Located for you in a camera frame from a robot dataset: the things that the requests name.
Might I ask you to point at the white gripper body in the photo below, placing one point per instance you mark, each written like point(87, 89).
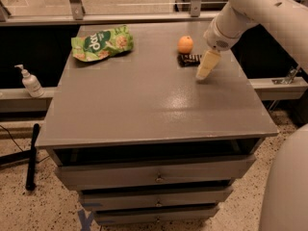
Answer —
point(216, 39)

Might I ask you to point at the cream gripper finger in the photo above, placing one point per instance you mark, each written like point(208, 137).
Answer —
point(208, 62)

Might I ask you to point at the black rxbar chocolate wrapper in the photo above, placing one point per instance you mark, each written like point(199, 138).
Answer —
point(187, 60)

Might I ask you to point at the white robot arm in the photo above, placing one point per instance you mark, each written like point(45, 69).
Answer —
point(285, 20)

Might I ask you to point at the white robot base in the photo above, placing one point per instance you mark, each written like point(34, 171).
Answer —
point(285, 203)

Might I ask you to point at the orange fruit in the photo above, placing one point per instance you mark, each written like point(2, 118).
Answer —
point(185, 45)

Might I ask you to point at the grey drawer cabinet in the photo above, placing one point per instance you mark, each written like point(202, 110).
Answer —
point(145, 107)

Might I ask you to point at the green chip bag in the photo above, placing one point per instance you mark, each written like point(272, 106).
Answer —
point(102, 45)

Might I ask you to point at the middle grey drawer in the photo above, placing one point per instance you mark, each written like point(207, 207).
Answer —
point(158, 198)

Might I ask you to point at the grey drawer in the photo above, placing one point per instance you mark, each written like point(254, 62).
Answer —
point(158, 198)
point(112, 176)
point(155, 214)

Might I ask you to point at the grey metal railing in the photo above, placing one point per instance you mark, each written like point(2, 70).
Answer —
point(81, 12)

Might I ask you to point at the top grey drawer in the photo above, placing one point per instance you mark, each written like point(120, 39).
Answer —
point(112, 176)

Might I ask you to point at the bottom grey drawer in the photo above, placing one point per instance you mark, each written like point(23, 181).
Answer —
point(155, 214)

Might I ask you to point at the white pump lotion bottle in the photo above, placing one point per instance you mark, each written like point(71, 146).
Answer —
point(30, 82)

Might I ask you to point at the black stand leg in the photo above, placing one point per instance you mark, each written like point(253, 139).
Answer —
point(29, 155)

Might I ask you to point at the metal bracket clamp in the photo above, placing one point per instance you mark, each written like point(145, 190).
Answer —
point(289, 78)

